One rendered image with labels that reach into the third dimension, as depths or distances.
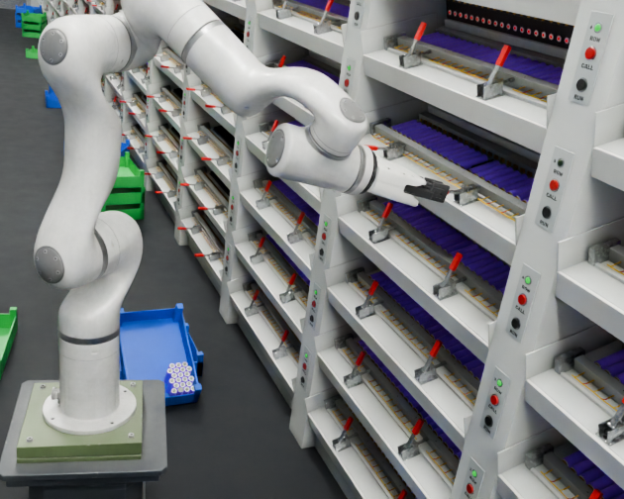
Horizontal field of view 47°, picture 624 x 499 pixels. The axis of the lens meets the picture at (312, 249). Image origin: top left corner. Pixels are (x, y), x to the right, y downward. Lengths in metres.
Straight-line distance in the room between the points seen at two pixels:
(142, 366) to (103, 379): 0.69
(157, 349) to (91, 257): 0.91
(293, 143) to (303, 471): 1.11
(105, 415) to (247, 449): 0.57
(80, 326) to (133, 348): 0.79
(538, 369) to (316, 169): 0.47
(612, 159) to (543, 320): 0.27
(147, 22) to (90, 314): 0.57
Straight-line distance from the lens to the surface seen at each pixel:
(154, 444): 1.58
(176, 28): 1.19
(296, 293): 2.12
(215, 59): 1.16
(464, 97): 1.30
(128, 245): 1.45
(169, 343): 2.26
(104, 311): 1.47
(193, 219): 3.11
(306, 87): 1.07
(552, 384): 1.19
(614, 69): 1.05
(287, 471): 1.97
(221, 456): 2.00
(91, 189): 1.36
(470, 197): 1.31
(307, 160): 1.09
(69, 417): 1.58
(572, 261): 1.13
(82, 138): 1.34
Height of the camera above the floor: 1.28
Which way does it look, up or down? 23 degrees down
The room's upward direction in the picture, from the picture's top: 8 degrees clockwise
